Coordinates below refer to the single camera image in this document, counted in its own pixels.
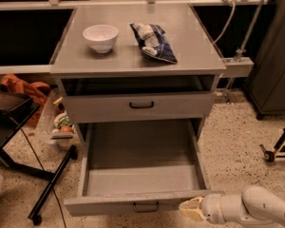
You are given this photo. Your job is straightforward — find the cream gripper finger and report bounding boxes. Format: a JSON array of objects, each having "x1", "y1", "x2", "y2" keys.
[
  {"x1": 180, "y1": 208, "x2": 205, "y2": 222},
  {"x1": 180, "y1": 197, "x2": 203, "y2": 209}
]

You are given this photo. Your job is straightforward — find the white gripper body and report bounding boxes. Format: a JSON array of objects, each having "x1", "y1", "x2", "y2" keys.
[{"x1": 201, "y1": 194, "x2": 244, "y2": 224}]

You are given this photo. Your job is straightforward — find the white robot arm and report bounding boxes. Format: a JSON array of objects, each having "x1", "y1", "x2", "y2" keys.
[{"x1": 179, "y1": 186, "x2": 285, "y2": 228}]

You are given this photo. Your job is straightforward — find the grey top drawer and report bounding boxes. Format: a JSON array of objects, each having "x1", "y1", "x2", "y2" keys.
[{"x1": 64, "y1": 92, "x2": 215, "y2": 124}]

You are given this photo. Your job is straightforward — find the grey drawer cabinet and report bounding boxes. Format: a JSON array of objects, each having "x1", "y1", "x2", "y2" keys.
[{"x1": 50, "y1": 4, "x2": 225, "y2": 133}]

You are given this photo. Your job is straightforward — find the black wheeled stand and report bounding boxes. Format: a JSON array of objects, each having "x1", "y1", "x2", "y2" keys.
[{"x1": 259, "y1": 128, "x2": 285, "y2": 162}]

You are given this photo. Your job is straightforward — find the dark grey cabinet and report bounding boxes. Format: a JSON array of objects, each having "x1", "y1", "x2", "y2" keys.
[{"x1": 244, "y1": 0, "x2": 285, "y2": 120}]

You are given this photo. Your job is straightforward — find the metal pole with clamp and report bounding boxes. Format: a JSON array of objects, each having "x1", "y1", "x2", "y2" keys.
[{"x1": 220, "y1": 0, "x2": 265, "y2": 104}]

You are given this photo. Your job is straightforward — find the blue white chip bag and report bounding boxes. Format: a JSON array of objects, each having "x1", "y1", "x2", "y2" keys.
[{"x1": 130, "y1": 23, "x2": 178, "y2": 64}]

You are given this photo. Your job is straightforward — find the white ceramic bowl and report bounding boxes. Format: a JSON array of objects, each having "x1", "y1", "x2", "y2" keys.
[{"x1": 83, "y1": 25, "x2": 119, "y2": 53}]

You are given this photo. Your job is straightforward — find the orange bag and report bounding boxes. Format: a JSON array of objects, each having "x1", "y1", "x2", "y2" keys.
[{"x1": 1, "y1": 74, "x2": 51, "y2": 127}]

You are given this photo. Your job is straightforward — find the black side table stand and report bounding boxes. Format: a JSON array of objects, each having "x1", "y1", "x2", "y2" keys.
[{"x1": 0, "y1": 88, "x2": 77, "y2": 226}]

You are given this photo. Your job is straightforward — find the white power cable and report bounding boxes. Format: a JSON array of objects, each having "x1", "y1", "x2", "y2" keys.
[{"x1": 212, "y1": 0, "x2": 238, "y2": 46}]

